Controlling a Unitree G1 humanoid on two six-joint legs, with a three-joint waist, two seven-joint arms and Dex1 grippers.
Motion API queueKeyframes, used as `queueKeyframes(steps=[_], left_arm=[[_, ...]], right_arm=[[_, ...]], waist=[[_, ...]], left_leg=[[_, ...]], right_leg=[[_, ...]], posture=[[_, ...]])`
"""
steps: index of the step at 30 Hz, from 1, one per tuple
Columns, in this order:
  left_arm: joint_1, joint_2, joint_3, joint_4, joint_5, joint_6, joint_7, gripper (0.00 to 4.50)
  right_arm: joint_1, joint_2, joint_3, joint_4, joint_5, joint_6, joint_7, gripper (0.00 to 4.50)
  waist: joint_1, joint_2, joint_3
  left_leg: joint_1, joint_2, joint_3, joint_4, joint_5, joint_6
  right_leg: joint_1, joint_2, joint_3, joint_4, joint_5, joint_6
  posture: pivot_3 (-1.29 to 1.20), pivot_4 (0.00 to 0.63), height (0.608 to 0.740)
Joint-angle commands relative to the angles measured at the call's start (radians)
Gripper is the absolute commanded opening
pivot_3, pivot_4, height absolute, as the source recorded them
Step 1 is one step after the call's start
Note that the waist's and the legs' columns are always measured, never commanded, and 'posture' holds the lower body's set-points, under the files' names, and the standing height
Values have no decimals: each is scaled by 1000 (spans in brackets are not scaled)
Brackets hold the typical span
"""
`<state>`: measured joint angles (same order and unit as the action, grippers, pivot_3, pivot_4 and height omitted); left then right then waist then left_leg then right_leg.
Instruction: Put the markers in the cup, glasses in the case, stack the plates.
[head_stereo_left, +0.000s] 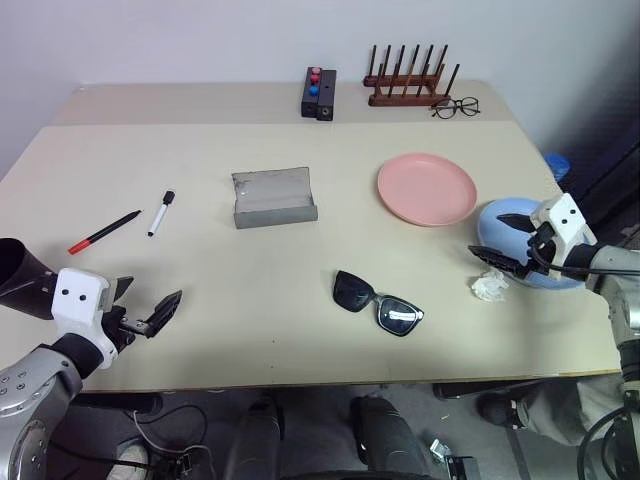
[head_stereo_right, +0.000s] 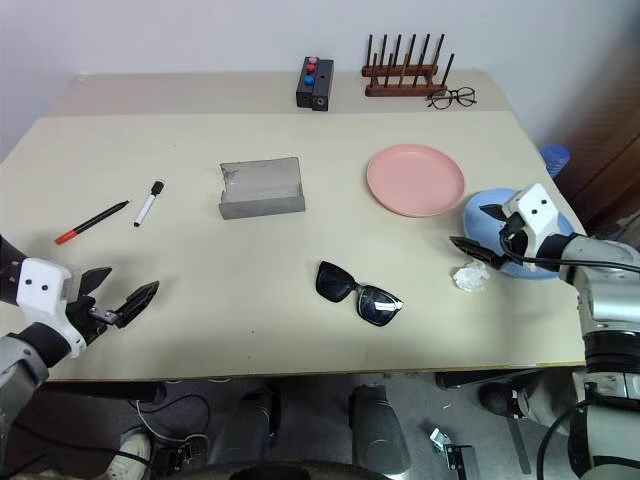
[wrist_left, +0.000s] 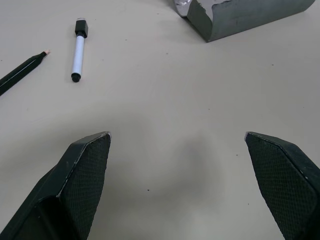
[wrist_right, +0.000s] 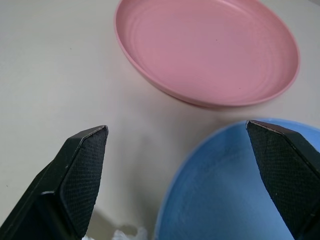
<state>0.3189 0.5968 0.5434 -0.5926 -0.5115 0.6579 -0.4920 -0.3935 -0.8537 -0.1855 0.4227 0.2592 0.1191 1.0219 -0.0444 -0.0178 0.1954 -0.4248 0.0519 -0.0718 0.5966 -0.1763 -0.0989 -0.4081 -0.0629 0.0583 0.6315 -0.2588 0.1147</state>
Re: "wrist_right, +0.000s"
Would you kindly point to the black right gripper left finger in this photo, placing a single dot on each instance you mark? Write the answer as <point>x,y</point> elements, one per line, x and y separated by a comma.
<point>62,185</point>

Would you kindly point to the white crumpled tissue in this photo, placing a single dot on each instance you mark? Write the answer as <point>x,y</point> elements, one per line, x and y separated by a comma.
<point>125,233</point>

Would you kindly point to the blue round plate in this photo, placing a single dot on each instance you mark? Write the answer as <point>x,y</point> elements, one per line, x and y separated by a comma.
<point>220,197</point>

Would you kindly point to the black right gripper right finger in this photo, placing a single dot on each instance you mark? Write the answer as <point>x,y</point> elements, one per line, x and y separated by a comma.
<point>290,170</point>

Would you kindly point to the pink round plate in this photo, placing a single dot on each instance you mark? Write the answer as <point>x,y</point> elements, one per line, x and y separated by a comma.
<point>205,52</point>

